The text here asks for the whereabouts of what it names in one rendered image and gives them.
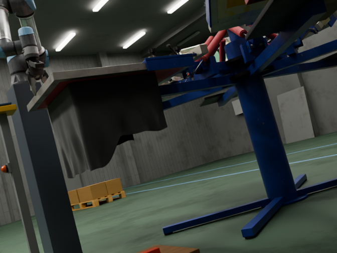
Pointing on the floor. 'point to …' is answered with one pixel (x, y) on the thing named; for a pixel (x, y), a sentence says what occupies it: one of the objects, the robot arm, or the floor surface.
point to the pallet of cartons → (96, 194)
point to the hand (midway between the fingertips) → (41, 92)
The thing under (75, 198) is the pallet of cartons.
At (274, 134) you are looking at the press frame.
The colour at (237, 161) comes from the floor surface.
